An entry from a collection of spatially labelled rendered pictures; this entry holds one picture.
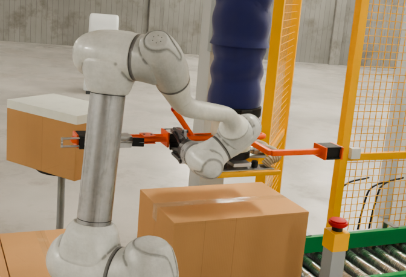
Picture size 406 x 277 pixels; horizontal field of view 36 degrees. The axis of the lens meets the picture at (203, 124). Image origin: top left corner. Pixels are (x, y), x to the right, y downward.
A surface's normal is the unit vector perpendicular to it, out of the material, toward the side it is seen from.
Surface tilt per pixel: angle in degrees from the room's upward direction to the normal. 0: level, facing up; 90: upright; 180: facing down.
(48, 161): 90
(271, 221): 90
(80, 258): 80
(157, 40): 48
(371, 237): 90
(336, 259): 90
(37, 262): 0
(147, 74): 129
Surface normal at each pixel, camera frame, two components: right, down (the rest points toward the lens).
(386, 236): 0.39, 0.23
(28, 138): -0.54, 0.14
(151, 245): 0.18, -0.95
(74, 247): -0.37, -0.01
